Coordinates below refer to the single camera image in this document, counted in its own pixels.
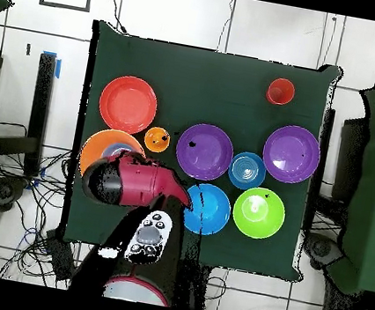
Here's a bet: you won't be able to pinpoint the small translucent blue bowl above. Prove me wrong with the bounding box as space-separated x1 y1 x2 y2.
100 138 136 164
224 149 270 194

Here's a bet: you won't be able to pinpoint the large orange bowl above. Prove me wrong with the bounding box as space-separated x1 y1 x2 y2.
76 124 150 187

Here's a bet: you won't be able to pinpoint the purple bowl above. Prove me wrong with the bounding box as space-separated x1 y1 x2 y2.
258 120 326 188
171 118 239 185

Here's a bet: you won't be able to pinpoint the orange cup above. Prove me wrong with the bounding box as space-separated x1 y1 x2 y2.
142 125 173 155

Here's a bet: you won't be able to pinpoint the dark green tablecloth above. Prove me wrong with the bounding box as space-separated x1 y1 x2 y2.
55 19 344 285

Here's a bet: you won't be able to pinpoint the red shallow bowl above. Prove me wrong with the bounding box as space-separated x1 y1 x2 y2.
94 70 163 139

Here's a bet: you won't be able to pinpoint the green bowl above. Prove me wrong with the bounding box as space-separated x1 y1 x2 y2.
228 183 290 244

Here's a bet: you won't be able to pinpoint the red cup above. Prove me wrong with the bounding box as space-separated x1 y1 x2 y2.
263 75 298 109

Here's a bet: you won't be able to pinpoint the black metal stand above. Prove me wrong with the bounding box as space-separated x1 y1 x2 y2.
0 44 60 178

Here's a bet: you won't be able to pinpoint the blue tape strip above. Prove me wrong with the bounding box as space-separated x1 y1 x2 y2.
39 50 64 79

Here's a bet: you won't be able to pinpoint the black power brick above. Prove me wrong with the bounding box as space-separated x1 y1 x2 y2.
38 226 84 284

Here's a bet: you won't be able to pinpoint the tangled floor cables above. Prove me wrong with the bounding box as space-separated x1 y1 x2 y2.
0 139 95 291

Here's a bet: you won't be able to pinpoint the black floor cable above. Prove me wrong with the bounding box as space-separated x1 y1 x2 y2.
95 0 134 35

